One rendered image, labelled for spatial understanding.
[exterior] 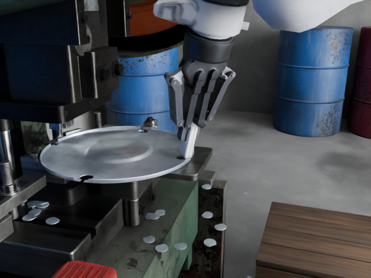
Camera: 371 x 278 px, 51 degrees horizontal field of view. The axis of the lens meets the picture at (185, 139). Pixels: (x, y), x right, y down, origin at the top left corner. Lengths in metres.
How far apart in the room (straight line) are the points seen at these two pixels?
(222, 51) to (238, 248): 1.37
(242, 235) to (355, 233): 0.69
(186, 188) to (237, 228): 1.11
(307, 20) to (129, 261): 0.46
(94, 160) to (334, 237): 0.88
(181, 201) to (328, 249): 0.59
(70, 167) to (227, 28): 0.35
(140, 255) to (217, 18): 0.40
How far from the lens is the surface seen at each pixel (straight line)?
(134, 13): 1.06
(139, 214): 0.76
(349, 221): 1.47
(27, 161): 0.78
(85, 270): 0.48
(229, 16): 0.57
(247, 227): 2.01
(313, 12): 0.48
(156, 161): 0.71
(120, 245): 0.72
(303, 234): 1.35
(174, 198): 0.87
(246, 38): 3.98
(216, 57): 0.59
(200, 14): 0.57
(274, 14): 0.48
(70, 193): 0.74
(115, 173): 0.66
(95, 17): 0.76
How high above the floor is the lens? 1.05
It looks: 19 degrees down
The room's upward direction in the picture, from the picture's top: straight up
